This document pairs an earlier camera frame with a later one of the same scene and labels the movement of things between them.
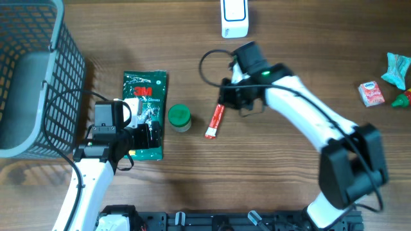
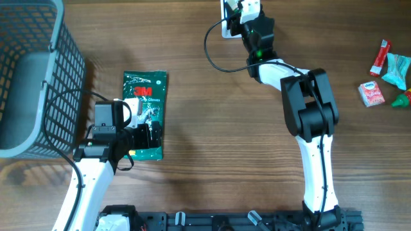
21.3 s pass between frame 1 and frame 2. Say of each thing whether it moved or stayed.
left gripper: stayed
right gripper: moved
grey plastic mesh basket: stayed
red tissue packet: stayed
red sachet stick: moved
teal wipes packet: stayed
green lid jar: moved
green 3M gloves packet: stayed
